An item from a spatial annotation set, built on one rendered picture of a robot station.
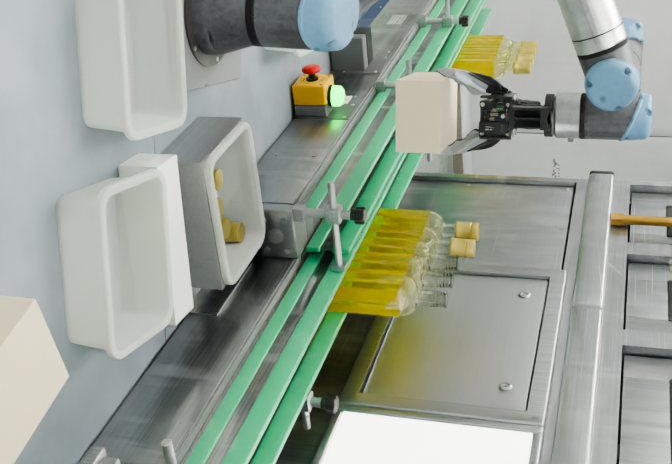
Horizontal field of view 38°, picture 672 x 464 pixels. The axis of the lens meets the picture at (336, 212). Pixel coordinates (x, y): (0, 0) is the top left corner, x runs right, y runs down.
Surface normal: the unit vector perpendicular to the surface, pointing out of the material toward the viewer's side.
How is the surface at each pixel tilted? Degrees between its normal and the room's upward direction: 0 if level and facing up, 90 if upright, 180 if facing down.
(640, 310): 90
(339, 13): 9
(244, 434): 90
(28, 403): 0
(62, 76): 0
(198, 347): 90
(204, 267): 90
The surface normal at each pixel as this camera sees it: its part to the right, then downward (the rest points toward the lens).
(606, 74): -0.29, 0.40
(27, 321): 0.96, 0.05
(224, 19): 0.00, 0.44
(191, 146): -0.09, -0.88
